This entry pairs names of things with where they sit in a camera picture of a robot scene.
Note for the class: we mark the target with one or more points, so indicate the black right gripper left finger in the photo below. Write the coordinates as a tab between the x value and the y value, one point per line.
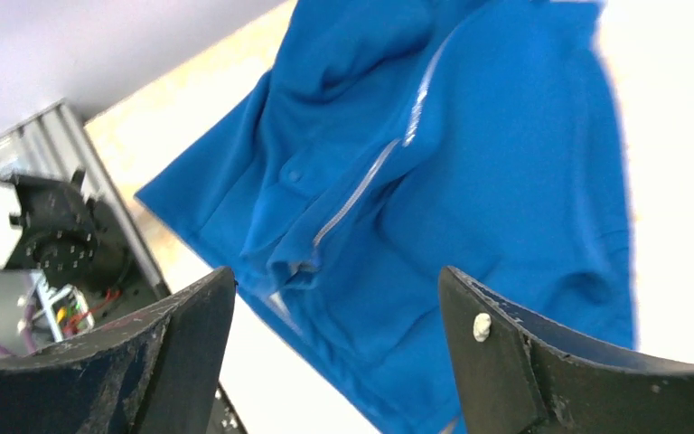
155	370

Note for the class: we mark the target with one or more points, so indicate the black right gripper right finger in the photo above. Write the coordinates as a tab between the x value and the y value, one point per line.
517	371

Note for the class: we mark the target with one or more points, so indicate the blue zip jacket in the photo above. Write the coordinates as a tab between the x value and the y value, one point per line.
392	139

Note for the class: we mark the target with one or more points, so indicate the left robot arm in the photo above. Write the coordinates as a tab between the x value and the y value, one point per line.
47	224

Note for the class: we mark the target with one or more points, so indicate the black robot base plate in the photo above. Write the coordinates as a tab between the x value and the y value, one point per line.
54	315

